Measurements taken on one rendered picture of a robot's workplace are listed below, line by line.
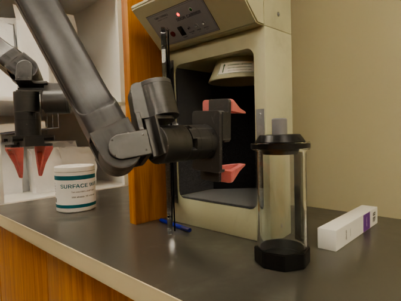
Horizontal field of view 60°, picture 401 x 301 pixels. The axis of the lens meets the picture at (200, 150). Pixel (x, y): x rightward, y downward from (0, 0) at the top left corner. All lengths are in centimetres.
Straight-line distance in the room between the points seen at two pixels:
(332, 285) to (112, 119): 43
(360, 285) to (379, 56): 69
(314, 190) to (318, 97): 30
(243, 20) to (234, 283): 52
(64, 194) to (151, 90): 75
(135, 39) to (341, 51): 61
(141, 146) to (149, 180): 52
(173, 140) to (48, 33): 23
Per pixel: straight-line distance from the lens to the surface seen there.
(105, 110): 50
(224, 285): 61
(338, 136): 116
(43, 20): 57
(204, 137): 54
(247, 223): 82
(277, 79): 81
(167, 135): 50
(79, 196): 120
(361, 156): 113
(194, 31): 87
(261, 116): 77
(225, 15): 80
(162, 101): 52
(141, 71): 100
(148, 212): 101
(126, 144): 48
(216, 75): 88
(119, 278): 69
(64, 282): 100
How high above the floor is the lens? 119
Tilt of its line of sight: 3 degrees down
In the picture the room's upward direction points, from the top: 2 degrees counter-clockwise
